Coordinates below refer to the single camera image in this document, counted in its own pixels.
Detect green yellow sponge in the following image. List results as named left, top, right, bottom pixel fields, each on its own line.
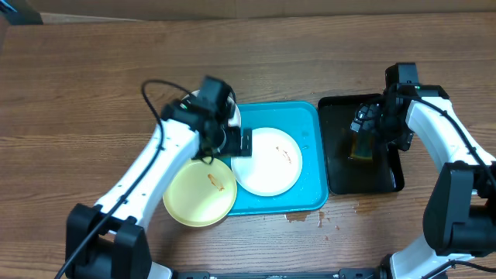
left=350, top=133, right=374, bottom=160

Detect white plate with red smear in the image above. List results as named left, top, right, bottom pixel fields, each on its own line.
left=180, top=89, right=243, bottom=129

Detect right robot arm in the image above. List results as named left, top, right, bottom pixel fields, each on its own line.
left=350, top=63, right=495, bottom=278

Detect white plate with brown smear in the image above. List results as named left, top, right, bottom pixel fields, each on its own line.
left=231, top=127, right=303, bottom=197

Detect black water tray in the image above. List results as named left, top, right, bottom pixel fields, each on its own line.
left=318, top=94, right=405, bottom=195

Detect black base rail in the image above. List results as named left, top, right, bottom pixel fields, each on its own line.
left=172, top=267, right=391, bottom=279

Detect dark object top-left corner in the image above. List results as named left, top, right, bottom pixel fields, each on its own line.
left=1, top=0, right=43, bottom=26

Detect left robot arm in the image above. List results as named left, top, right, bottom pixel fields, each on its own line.
left=56, top=76, right=252, bottom=278

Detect yellow plate with smear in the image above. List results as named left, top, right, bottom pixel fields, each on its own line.
left=163, top=159, right=237, bottom=227

